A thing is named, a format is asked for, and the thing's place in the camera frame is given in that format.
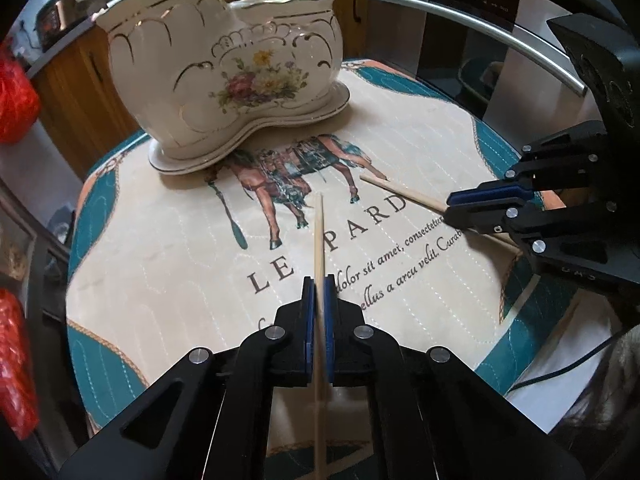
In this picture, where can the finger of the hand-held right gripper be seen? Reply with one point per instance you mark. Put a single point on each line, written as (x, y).
(490, 192)
(480, 220)

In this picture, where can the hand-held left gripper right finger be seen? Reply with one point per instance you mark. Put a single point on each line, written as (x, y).
(329, 320)

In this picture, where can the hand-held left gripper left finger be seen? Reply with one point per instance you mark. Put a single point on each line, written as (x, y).
(310, 320)

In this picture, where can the wooden chopstick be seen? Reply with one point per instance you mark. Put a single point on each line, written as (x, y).
(319, 240)
(400, 191)

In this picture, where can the floral ceramic utensil holder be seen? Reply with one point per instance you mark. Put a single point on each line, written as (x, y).
(165, 85)

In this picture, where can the printed quilted seat cushion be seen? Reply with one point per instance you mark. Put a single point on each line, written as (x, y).
(175, 270)

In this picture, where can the stainless steel oven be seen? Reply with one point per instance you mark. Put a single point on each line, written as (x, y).
(450, 45)

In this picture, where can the grey fuzzy cloth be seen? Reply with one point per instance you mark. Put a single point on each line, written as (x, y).
(620, 360)

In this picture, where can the red plastic bag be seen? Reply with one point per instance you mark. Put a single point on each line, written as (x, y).
(15, 360)
(17, 95)

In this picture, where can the grey countertop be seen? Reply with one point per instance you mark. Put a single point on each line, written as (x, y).
(60, 47)

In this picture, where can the copper rice cooker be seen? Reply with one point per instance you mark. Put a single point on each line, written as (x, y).
(55, 10)

